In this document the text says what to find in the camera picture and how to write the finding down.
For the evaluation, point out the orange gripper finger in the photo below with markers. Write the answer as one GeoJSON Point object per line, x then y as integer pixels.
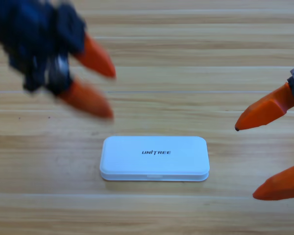
{"type": "Point", "coordinates": [88, 100]}
{"type": "Point", "coordinates": [267, 110]}
{"type": "Point", "coordinates": [281, 184]}
{"type": "Point", "coordinates": [95, 58]}

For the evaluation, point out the white Unitree pencil case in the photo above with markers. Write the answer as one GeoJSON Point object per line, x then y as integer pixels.
{"type": "Point", "coordinates": [154, 161]}

